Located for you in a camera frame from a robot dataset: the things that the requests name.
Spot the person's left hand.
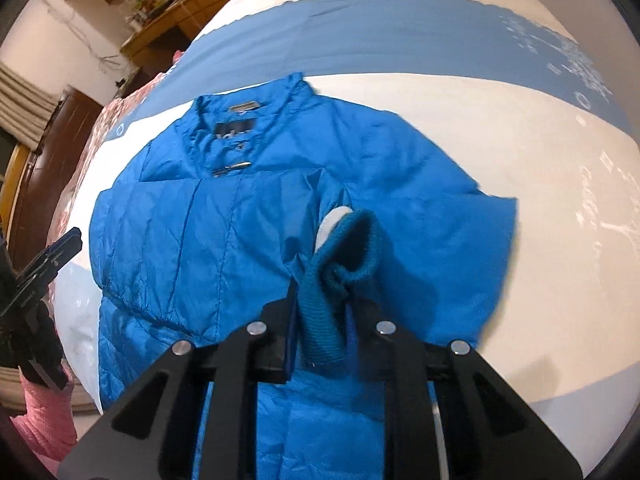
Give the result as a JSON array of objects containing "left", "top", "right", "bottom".
[{"left": 17, "top": 305, "right": 69, "bottom": 392}]

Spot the blue puffer jacket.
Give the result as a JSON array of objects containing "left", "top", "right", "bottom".
[{"left": 89, "top": 72, "right": 519, "bottom": 480}]

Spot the person's left forearm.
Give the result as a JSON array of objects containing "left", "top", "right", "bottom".
[{"left": 9, "top": 360, "right": 80, "bottom": 467}]

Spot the blue and white bedspread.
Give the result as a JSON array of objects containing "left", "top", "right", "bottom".
[{"left": 47, "top": 0, "right": 640, "bottom": 480}]

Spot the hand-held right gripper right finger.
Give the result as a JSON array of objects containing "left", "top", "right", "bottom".
[{"left": 344, "top": 299, "right": 584, "bottom": 480}]

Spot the dark wooden headboard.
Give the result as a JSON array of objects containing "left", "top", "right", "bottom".
[{"left": 7, "top": 87, "right": 105, "bottom": 261}]

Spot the wooden desk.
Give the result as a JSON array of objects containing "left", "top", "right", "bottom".
[{"left": 120, "top": 0, "right": 201, "bottom": 73}]

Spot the clutter on desk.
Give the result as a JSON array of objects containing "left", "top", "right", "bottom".
[{"left": 125, "top": 0, "right": 192, "bottom": 28}]

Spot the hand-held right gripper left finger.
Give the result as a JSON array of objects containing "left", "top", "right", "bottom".
[{"left": 57, "top": 277, "right": 299, "bottom": 480}]

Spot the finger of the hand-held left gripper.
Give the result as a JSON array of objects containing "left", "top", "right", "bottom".
[{"left": 9, "top": 227, "right": 84, "bottom": 311}]

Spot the pink floral quilt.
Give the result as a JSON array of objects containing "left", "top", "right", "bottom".
[{"left": 47, "top": 49, "right": 187, "bottom": 241}]

